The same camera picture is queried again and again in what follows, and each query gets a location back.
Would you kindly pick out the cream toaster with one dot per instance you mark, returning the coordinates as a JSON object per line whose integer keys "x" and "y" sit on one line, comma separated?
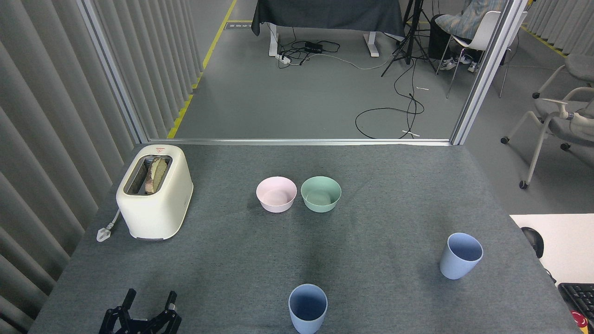
{"x": 158, "y": 213}

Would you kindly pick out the black computer mouse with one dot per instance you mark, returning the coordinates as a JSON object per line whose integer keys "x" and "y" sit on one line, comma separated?
{"x": 533, "y": 241}

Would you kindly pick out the red stop button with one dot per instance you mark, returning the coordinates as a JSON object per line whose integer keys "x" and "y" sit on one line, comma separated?
{"x": 579, "y": 321}

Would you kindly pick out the silver frame post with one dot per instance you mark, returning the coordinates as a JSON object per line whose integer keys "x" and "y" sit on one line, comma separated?
{"x": 487, "y": 69}
{"x": 113, "y": 69}

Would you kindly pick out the bread slice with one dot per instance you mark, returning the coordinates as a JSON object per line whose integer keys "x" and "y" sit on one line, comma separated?
{"x": 157, "y": 174}

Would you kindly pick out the grey wheeled office chair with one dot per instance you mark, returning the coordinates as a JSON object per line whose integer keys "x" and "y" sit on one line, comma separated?
{"x": 580, "y": 65}
{"x": 557, "y": 123}

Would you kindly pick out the green plastic bowl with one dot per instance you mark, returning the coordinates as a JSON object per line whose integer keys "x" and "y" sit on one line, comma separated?
{"x": 320, "y": 204}

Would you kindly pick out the person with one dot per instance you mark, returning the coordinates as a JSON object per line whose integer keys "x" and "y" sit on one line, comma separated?
{"x": 459, "y": 23}

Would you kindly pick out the white chair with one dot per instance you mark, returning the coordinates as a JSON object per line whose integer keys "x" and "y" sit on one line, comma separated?
{"x": 482, "y": 32}

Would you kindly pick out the pink plastic bowl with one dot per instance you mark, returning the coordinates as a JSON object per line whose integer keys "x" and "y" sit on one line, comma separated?
{"x": 276, "y": 204}

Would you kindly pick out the table with dark cloth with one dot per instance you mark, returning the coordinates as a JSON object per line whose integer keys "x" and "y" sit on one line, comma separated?
{"x": 325, "y": 11}

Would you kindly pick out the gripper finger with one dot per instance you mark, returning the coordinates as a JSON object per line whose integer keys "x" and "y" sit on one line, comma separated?
{"x": 167, "y": 322}
{"x": 113, "y": 322}

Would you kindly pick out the black tripod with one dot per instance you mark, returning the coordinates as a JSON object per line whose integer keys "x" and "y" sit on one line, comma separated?
{"x": 409, "y": 37}

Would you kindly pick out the silver frame rail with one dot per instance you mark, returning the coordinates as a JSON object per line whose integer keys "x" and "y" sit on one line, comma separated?
{"x": 297, "y": 141}

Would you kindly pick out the white desk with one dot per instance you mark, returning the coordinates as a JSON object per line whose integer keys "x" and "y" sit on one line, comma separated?
{"x": 566, "y": 241}

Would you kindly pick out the white power strip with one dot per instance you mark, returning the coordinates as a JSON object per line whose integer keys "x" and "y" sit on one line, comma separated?
{"x": 284, "y": 58}

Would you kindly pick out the black power adapter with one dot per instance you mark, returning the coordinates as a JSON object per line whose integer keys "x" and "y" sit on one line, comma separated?
{"x": 313, "y": 47}

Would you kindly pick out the blue plastic cup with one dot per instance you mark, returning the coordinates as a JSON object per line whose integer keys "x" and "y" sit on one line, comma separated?
{"x": 452, "y": 269}
{"x": 306, "y": 324}

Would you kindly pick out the black keyboard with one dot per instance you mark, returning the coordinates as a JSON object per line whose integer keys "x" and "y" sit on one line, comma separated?
{"x": 577, "y": 297}

